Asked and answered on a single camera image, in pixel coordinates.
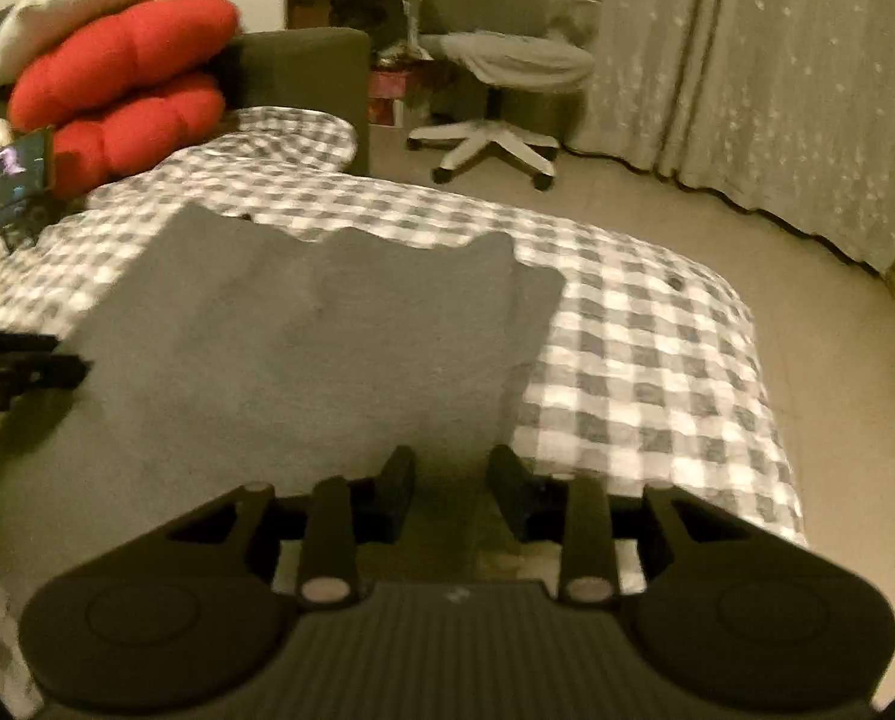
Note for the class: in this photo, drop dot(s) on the grey pants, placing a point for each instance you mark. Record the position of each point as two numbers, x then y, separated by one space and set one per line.
282 345

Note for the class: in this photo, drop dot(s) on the black phone stand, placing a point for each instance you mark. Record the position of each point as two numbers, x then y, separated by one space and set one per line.
23 229

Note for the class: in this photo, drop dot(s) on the red box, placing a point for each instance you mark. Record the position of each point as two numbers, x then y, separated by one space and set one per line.
386 94

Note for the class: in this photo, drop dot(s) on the smartphone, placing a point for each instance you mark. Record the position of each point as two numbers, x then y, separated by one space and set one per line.
12 172

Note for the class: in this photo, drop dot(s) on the cream pillow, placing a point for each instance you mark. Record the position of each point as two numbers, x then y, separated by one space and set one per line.
64 7

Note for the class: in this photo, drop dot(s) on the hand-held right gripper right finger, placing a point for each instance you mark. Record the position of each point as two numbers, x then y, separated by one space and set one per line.
506 484

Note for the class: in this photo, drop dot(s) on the light grey draped cloth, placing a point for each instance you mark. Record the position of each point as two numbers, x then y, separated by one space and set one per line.
515 60

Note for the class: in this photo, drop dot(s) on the red knot cushion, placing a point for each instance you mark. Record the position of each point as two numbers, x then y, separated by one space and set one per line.
124 82

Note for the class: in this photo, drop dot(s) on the grey white checkered blanket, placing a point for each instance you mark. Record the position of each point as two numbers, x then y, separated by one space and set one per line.
642 360

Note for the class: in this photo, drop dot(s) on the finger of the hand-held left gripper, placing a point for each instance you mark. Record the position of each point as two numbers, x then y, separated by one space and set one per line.
34 375

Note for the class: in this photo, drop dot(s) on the star-patterned curtain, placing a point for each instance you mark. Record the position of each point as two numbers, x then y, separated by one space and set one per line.
755 75

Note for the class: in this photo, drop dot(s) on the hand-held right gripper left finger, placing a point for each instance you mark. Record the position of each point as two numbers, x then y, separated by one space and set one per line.
402 484

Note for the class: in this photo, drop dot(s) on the dark sofa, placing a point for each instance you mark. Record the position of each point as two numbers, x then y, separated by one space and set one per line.
304 67

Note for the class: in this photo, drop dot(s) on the white-based office chair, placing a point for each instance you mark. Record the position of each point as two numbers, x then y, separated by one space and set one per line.
492 139

